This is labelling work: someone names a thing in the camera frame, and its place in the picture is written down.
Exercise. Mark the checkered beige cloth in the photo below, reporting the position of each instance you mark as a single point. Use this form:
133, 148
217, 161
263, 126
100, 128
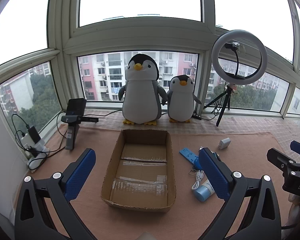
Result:
252, 125

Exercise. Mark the white charger plug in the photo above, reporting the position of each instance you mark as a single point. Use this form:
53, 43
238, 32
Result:
224, 143

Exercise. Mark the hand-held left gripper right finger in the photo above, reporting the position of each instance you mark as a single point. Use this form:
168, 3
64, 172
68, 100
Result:
213, 172

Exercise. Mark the small penguin plush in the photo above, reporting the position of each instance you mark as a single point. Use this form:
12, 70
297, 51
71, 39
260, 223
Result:
180, 100

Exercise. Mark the large penguin plush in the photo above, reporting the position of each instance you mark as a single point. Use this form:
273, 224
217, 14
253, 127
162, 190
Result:
141, 92

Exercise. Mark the black inline remote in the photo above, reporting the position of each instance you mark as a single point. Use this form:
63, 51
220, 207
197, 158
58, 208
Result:
197, 116

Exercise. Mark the blue plastic phone stand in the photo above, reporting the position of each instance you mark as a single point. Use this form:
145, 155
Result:
186, 155

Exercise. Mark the white power adapter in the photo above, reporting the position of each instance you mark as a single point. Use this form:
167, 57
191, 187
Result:
28, 140

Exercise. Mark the black power adapter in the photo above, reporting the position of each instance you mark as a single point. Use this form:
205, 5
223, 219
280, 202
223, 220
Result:
34, 133

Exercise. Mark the camera on gooseneck mount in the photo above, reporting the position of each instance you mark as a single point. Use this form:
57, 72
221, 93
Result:
232, 47

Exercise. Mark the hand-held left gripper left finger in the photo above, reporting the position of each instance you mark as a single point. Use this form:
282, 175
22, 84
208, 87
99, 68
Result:
80, 172

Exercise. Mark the white blue sunscreen tube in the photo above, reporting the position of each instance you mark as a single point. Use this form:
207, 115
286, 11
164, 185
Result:
201, 192

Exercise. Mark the white window frame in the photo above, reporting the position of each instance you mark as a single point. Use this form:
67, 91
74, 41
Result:
140, 37

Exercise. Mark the white power strip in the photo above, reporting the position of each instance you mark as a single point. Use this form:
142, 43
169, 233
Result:
37, 160

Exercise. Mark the black tripod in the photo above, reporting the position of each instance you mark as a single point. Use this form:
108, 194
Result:
223, 105

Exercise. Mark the cardboard box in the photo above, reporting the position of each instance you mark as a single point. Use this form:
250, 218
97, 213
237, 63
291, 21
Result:
140, 170

